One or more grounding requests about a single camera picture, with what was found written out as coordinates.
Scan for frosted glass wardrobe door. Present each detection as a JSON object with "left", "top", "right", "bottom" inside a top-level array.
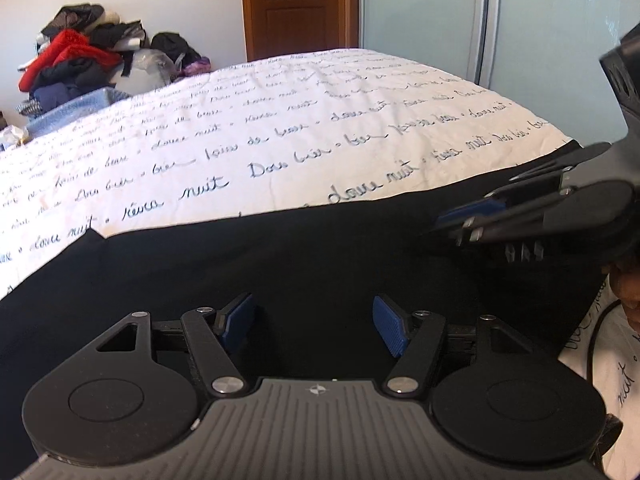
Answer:
[{"left": 359, "top": 0, "right": 640, "bottom": 147}]

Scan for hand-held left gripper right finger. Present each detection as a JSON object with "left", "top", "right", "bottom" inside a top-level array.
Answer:
[{"left": 372, "top": 294, "right": 533, "bottom": 400}]

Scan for pile of clothes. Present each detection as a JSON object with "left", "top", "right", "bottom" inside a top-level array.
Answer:
[{"left": 17, "top": 3, "right": 151, "bottom": 112}]

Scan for black bag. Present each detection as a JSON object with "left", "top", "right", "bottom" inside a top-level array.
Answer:
[{"left": 150, "top": 32, "right": 204, "bottom": 70}]

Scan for black cable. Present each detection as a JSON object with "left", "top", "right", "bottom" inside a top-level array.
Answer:
[{"left": 586, "top": 301, "right": 632, "bottom": 396}]

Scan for black pants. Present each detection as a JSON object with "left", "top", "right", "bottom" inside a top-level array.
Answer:
[{"left": 0, "top": 140, "right": 617, "bottom": 463}]

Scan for brown wooden door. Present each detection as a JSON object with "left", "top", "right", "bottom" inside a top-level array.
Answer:
[{"left": 240, "top": 0, "right": 361, "bottom": 62}]

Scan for white crumpled paper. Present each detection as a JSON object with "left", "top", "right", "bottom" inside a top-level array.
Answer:
[{"left": 0, "top": 124, "right": 31, "bottom": 150}]

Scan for blue textured bedspread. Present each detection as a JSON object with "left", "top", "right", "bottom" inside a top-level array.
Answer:
[{"left": 25, "top": 87, "right": 135, "bottom": 137}]

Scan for white script-printed quilt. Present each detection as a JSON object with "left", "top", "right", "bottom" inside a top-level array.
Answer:
[{"left": 0, "top": 48, "right": 640, "bottom": 480}]

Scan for translucent plastic bag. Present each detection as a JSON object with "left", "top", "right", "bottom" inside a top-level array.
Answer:
[{"left": 116, "top": 49, "right": 177, "bottom": 97}]

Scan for person's right hand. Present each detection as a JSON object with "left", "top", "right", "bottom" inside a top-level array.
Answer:
[{"left": 607, "top": 249, "right": 640, "bottom": 312}]

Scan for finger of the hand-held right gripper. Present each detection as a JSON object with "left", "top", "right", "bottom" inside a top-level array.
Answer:
[
  {"left": 482, "top": 142, "right": 614, "bottom": 202},
  {"left": 425, "top": 187, "right": 576, "bottom": 248}
]

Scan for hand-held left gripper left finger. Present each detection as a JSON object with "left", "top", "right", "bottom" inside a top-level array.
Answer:
[{"left": 95, "top": 293, "right": 257, "bottom": 399}]

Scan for purple cloth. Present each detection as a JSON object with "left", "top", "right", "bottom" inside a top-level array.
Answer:
[{"left": 181, "top": 57, "right": 214, "bottom": 77}]

